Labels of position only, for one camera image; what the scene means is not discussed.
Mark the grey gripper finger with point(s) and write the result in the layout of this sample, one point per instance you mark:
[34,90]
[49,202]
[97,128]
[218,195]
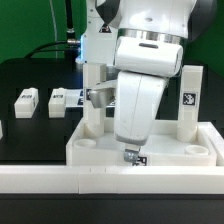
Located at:
[131,153]

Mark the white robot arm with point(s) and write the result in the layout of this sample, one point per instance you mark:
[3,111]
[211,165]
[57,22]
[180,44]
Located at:
[147,51]

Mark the white front fence bar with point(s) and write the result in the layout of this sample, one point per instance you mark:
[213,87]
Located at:
[118,180]

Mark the white left edge block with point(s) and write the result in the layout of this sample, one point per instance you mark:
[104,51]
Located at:
[1,129]

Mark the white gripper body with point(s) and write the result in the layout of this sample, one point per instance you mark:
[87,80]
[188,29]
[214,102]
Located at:
[138,98]

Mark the white fiducial marker sheet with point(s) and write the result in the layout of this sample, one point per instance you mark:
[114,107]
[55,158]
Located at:
[75,98]

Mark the white desk tabletop tray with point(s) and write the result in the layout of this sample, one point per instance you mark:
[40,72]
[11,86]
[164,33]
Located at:
[161,149]

